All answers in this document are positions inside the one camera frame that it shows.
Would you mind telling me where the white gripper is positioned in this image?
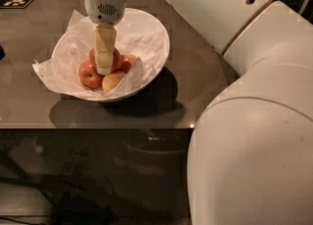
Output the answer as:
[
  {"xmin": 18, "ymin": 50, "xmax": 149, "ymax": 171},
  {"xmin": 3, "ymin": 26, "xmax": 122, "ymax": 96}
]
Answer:
[{"xmin": 85, "ymin": 0, "xmax": 126, "ymax": 75}]

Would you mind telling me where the red apple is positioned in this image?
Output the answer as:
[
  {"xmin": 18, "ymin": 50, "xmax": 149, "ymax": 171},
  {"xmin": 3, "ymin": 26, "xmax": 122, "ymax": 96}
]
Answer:
[
  {"xmin": 78, "ymin": 60, "xmax": 104, "ymax": 89},
  {"xmin": 89, "ymin": 49, "xmax": 122, "ymax": 72}
]

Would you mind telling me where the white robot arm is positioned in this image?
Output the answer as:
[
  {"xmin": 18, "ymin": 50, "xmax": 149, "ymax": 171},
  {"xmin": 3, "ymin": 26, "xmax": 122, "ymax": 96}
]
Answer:
[{"xmin": 165, "ymin": 0, "xmax": 313, "ymax": 225}]

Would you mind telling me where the right orange-red apple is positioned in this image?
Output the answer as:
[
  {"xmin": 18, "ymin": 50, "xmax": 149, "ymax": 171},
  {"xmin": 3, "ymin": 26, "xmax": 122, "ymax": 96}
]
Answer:
[{"xmin": 120, "ymin": 53, "xmax": 137, "ymax": 73}]

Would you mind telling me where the white bowl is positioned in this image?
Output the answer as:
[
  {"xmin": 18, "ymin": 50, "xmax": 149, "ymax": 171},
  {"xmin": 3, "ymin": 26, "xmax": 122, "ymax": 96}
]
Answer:
[{"xmin": 51, "ymin": 7, "xmax": 171, "ymax": 103}]

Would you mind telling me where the yellowish front apple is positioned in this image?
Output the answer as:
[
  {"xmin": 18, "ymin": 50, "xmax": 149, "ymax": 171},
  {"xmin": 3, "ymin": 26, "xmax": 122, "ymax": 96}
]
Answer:
[{"xmin": 102, "ymin": 70, "xmax": 126, "ymax": 93}]

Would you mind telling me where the white crumpled paper liner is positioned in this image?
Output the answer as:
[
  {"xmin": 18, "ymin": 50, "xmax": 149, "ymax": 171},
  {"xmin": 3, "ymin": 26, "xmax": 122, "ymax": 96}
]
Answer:
[{"xmin": 31, "ymin": 10, "xmax": 165, "ymax": 100}]

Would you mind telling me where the dark object at left edge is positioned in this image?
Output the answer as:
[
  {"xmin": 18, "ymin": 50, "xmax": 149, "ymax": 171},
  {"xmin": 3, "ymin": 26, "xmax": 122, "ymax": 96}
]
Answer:
[{"xmin": 0, "ymin": 45, "xmax": 5, "ymax": 61}]

